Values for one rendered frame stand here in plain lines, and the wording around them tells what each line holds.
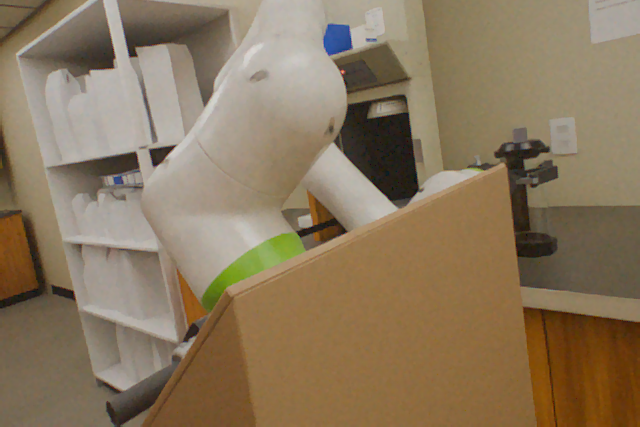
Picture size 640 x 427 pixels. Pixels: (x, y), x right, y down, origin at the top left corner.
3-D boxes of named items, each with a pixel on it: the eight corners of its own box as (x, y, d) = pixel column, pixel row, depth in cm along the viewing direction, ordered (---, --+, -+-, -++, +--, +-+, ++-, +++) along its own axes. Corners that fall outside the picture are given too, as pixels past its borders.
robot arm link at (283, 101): (259, 26, 37) (284, -41, 83) (170, 168, 44) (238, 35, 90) (381, 112, 42) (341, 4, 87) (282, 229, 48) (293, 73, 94)
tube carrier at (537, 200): (513, 237, 107) (503, 147, 105) (564, 240, 100) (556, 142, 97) (496, 251, 99) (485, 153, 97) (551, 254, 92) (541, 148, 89)
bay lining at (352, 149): (391, 196, 171) (377, 102, 166) (457, 195, 153) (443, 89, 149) (352, 212, 153) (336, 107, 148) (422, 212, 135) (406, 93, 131)
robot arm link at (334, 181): (281, 115, 79) (317, 105, 88) (255, 160, 86) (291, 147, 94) (435, 270, 71) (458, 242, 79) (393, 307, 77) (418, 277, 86)
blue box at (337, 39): (329, 62, 145) (325, 33, 144) (354, 55, 138) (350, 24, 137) (309, 62, 138) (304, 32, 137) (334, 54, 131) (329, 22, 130)
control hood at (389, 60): (326, 96, 150) (321, 65, 148) (414, 76, 128) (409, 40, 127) (303, 98, 141) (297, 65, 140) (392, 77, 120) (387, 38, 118)
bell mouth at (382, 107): (385, 115, 158) (383, 100, 158) (432, 108, 147) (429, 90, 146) (355, 120, 145) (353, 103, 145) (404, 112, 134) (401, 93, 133)
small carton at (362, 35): (364, 51, 133) (361, 30, 133) (377, 46, 130) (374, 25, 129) (353, 51, 130) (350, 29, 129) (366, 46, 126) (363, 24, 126)
